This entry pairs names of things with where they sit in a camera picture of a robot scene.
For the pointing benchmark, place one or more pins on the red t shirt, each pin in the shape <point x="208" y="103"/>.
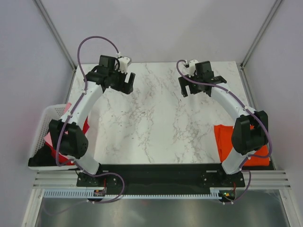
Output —
<point x="85" y="125"/>

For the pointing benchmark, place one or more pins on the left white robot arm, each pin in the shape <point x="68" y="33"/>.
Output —
<point x="77" y="113"/>

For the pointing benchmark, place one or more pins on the right aluminium frame post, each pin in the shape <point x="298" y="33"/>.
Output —
<point x="268" y="19"/>

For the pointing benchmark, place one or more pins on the aluminium rail profile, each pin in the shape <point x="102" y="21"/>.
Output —
<point x="268" y="179"/>

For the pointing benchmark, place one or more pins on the white slotted cable duct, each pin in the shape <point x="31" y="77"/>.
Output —
<point x="133" y="192"/>

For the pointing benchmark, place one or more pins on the black t shirt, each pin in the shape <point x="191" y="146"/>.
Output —
<point x="43" y="157"/>

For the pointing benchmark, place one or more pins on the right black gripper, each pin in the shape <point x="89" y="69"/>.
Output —
<point x="184" y="82"/>

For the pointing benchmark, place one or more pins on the folded orange t shirt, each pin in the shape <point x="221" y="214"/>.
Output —
<point x="223" y="137"/>

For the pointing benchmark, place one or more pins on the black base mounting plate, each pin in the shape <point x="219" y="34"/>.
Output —
<point x="117" y="170"/>

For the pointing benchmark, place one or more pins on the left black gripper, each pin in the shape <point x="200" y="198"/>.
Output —
<point x="123" y="87"/>

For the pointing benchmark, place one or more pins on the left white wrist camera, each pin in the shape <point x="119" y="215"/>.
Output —
<point x="123" y="64"/>

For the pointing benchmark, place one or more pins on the white plastic laundry basket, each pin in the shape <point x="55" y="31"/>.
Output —
<point x="49" y="113"/>

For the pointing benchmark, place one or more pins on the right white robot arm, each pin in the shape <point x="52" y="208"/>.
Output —
<point x="250" y="136"/>

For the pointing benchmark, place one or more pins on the left aluminium frame post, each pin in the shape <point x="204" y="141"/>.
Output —
<point x="49" y="23"/>

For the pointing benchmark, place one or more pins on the aluminium frame post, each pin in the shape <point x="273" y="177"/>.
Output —
<point x="268" y="19"/>
<point x="49" y="23"/>

